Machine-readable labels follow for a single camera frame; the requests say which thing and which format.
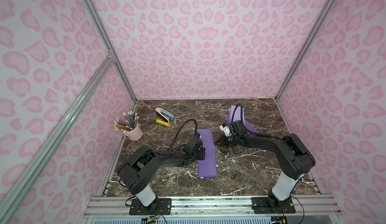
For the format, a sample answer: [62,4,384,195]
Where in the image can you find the dark purple paper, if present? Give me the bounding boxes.
[225,116,259,134]
[198,129,217,178]

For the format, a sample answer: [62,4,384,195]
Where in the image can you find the light lilac paper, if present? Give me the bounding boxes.
[229,105,245,122]

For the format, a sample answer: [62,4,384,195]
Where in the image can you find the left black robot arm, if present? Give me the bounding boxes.
[117,134,205,207]

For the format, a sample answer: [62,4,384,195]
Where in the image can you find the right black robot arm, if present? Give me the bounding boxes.
[217,121,316,203]

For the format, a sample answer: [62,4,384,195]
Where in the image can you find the yellow glue stick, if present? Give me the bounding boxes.
[156,119,170,127]

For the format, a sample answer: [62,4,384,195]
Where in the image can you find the grey beige stapler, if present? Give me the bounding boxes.
[155,107,175,123]

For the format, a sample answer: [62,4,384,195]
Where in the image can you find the pink pencil cup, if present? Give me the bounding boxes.
[123,124,143,141]

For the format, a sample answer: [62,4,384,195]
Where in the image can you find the bundle of pencils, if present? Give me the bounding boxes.
[114,111,139,132]

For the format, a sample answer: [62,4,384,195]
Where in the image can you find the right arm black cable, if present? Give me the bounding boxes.
[230,103,260,136]

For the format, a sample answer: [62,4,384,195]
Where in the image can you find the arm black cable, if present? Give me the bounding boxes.
[230,103,260,136]
[169,118,198,149]

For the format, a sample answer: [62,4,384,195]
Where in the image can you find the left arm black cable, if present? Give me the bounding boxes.
[169,118,198,149]

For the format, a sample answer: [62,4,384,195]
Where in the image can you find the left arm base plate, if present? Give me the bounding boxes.
[126,198,172,216]

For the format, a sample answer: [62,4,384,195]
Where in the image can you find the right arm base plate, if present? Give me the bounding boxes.
[251,196,296,214]

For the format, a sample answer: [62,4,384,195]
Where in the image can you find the aluminium front rail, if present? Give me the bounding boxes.
[81,194,346,224]

